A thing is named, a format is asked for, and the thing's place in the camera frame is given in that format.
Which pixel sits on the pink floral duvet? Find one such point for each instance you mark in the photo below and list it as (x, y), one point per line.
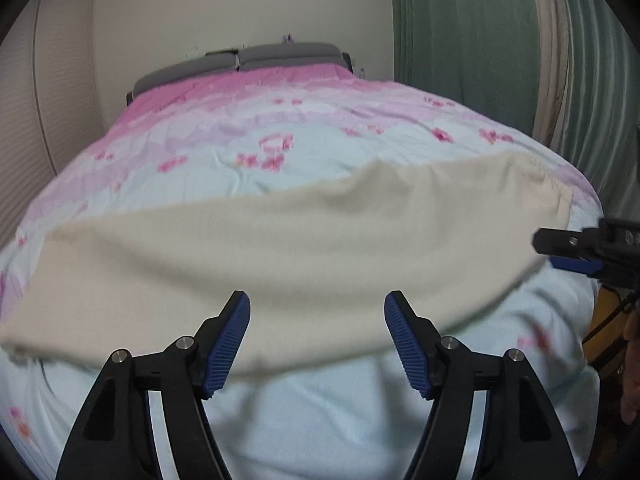
(200, 125)

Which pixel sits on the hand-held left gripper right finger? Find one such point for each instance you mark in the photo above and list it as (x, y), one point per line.
(407, 350)

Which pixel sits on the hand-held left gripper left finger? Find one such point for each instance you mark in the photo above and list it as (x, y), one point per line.
(227, 350)

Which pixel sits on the cream knitted blanket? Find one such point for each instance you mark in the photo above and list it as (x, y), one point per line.
(280, 240)

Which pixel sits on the small purple figure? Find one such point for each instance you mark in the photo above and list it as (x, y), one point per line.
(287, 37)

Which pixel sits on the white louvered closet door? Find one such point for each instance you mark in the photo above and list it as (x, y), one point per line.
(70, 85)
(20, 135)

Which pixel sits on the beige curtain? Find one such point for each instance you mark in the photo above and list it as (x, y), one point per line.
(550, 60)

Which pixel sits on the person's right forearm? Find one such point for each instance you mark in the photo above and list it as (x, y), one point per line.
(631, 375)

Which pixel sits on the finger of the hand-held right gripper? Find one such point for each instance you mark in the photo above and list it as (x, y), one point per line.
(575, 265)
(565, 244)

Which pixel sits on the grey padded headboard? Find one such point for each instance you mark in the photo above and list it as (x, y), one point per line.
(285, 52)

